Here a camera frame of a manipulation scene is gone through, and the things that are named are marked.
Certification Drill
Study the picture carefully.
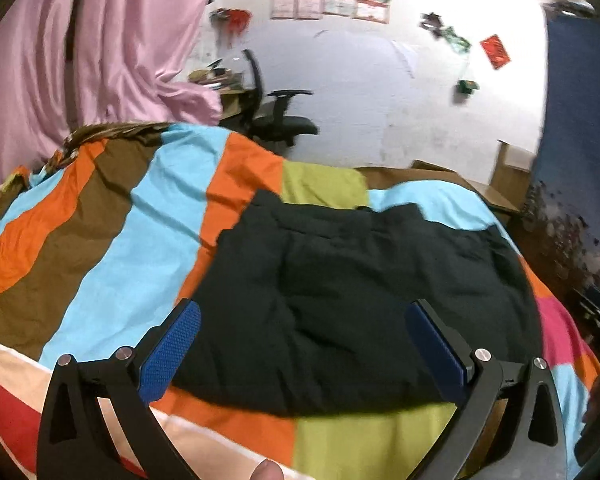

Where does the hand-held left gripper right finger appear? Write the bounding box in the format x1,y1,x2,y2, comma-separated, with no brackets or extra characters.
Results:
404,298,567,480

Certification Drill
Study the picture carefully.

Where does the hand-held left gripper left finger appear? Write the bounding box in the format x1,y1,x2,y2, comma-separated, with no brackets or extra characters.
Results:
36,299,202,480

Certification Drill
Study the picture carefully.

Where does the black garment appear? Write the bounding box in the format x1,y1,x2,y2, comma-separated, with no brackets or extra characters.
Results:
172,189,543,417

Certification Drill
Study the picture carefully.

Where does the person's left hand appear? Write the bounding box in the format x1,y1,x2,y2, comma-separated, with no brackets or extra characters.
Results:
250,461,285,480

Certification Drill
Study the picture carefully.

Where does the colourful striped bedsheet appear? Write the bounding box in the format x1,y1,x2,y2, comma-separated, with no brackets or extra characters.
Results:
0,121,600,480

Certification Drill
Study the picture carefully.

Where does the peach red striped blanket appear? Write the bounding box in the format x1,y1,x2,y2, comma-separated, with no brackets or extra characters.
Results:
0,335,293,480

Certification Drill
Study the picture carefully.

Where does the low wooden table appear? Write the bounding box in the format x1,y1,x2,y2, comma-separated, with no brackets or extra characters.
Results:
411,159,525,217

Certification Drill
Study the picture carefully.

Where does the cardboard box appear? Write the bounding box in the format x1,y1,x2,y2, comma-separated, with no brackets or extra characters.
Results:
489,139,539,211

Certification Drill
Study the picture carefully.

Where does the black office chair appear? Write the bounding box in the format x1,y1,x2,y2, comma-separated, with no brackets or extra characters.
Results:
242,49,322,150

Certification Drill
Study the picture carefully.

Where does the blue printed curtain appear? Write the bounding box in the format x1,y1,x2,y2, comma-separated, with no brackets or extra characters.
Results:
524,2,600,313

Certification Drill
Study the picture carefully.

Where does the cluttered wooden desk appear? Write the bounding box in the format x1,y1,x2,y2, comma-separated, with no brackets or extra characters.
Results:
189,57,261,127

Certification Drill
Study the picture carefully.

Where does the pink curtain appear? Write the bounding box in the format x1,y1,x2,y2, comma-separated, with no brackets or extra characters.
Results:
0,0,226,197

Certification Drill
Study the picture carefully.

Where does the red hanging ornament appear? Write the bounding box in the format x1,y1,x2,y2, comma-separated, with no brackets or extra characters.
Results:
211,6,254,37

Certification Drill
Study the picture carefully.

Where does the red paper wall square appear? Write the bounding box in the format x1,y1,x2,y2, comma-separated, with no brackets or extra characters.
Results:
479,34,510,69

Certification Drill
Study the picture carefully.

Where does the green tinsel wall ornament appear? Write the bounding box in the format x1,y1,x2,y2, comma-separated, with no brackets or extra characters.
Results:
419,10,472,55

